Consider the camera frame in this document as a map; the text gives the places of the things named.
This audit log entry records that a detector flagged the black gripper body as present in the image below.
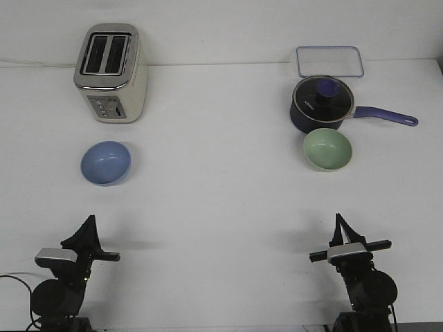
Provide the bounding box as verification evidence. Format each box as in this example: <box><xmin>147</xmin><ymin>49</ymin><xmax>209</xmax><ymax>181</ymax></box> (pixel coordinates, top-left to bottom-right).
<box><xmin>72</xmin><ymin>249</ymin><xmax>120</xmax><ymax>277</ymax></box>
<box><xmin>309</xmin><ymin>240</ymin><xmax>392</xmax><ymax>273</ymax></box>

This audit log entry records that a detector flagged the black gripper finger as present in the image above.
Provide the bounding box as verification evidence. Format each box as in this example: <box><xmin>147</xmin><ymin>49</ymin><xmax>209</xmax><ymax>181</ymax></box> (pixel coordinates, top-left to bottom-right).
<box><xmin>60</xmin><ymin>216</ymin><xmax>94</xmax><ymax>250</ymax></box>
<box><xmin>329</xmin><ymin>213</ymin><xmax>343</xmax><ymax>248</ymax></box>
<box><xmin>90</xmin><ymin>214</ymin><xmax>104</xmax><ymax>252</ymax></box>
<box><xmin>338</xmin><ymin>214</ymin><xmax>366</xmax><ymax>246</ymax></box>

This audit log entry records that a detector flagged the blue bowl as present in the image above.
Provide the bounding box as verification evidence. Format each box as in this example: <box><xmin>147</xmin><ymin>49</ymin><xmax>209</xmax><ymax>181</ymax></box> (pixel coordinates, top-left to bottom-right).
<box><xmin>80</xmin><ymin>141</ymin><xmax>132</xmax><ymax>186</ymax></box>

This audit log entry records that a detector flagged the green bowl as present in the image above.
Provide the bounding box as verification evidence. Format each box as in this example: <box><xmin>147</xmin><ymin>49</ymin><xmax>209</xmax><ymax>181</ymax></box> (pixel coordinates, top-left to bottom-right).
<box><xmin>303</xmin><ymin>128</ymin><xmax>353</xmax><ymax>172</ymax></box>

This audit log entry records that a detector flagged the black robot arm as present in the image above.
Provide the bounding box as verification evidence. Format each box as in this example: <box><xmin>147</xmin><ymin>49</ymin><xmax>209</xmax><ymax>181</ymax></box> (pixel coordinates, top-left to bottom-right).
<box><xmin>309</xmin><ymin>213</ymin><xmax>398</xmax><ymax>331</ymax></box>
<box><xmin>30</xmin><ymin>215</ymin><xmax>120</xmax><ymax>331</ymax></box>

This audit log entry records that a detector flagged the dark blue saucepan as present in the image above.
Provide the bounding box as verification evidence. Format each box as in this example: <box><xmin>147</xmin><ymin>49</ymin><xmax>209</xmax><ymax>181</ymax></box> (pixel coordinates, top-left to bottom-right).
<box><xmin>290</xmin><ymin>98</ymin><xmax>419</xmax><ymax>133</ymax></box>

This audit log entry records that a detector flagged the glass pot lid blue knob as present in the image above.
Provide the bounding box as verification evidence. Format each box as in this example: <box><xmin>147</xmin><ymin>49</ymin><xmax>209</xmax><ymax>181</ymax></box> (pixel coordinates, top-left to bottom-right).
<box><xmin>293</xmin><ymin>75</ymin><xmax>354</xmax><ymax>122</ymax></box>

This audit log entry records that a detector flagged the cream and steel toaster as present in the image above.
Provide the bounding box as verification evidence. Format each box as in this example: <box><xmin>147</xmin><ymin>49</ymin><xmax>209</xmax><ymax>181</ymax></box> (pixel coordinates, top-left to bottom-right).
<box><xmin>73</xmin><ymin>23</ymin><xmax>148</xmax><ymax>124</ymax></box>

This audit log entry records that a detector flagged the clear blue-rimmed container lid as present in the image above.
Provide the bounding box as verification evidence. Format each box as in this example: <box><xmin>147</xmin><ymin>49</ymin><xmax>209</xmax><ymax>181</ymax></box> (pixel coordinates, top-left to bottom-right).
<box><xmin>295</xmin><ymin>46</ymin><xmax>365</xmax><ymax>78</ymax></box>

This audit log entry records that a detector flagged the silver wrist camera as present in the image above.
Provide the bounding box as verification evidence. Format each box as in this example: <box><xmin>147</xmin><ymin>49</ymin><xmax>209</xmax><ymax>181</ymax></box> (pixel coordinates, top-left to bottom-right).
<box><xmin>327</xmin><ymin>243</ymin><xmax>367</xmax><ymax>264</ymax></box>
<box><xmin>35</xmin><ymin>248</ymin><xmax>78</xmax><ymax>268</ymax></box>

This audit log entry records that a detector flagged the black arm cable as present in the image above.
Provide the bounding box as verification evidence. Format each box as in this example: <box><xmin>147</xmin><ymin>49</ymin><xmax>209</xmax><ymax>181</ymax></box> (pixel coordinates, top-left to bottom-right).
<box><xmin>386</xmin><ymin>300</ymin><xmax>399</xmax><ymax>332</ymax></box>
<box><xmin>0</xmin><ymin>273</ymin><xmax>46</xmax><ymax>332</ymax></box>

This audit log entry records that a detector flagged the white toaster power cord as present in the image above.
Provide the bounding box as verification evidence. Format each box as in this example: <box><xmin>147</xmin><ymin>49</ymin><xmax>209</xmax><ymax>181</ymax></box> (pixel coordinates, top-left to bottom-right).
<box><xmin>0</xmin><ymin>59</ymin><xmax>79</xmax><ymax>68</ymax></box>

